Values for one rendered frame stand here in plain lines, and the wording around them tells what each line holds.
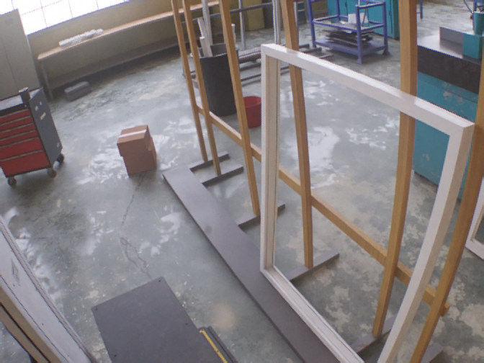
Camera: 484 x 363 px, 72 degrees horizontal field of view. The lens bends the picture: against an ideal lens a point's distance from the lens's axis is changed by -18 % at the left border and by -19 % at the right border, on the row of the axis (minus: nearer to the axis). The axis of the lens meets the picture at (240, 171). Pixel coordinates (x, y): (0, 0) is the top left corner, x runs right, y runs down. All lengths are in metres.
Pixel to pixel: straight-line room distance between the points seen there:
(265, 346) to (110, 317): 1.06
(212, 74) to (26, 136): 2.24
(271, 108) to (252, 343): 1.31
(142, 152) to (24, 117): 1.41
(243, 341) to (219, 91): 3.08
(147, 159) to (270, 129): 2.13
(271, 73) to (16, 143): 3.23
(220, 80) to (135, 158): 1.35
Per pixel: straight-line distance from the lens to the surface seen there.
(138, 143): 3.91
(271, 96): 2.00
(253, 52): 6.53
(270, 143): 2.10
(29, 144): 4.50
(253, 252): 2.76
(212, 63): 4.52
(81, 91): 7.22
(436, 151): 3.24
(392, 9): 7.76
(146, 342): 1.43
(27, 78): 8.01
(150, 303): 1.54
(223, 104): 4.73
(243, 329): 2.41
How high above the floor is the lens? 1.97
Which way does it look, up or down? 32 degrees down
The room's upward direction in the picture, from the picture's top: 10 degrees counter-clockwise
